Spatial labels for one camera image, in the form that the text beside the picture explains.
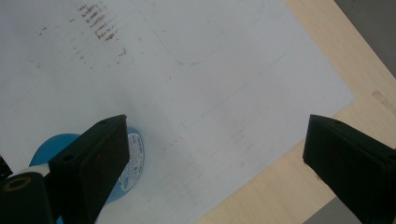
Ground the white table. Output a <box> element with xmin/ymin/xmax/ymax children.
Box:
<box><xmin>0</xmin><ymin>0</ymin><xmax>356</xmax><ymax>224</ymax></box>

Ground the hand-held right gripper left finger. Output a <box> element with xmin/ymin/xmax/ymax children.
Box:
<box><xmin>46</xmin><ymin>114</ymin><xmax>131</xmax><ymax>224</ymax></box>

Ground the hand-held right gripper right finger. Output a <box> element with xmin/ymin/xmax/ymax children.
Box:
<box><xmin>303</xmin><ymin>114</ymin><xmax>396</xmax><ymax>224</ymax></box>

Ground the blue plastic bottle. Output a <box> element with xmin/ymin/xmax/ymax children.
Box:
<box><xmin>29</xmin><ymin>125</ymin><xmax>146</xmax><ymax>224</ymax></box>

